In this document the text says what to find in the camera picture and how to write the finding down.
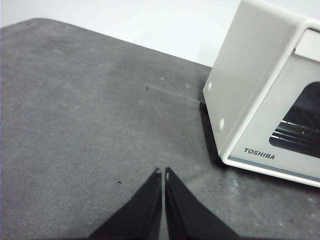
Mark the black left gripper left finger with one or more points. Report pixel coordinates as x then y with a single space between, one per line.
140 215

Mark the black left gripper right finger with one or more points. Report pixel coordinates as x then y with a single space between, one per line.
185 215

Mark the white Toshiba toaster oven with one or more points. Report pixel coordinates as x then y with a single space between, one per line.
237 62

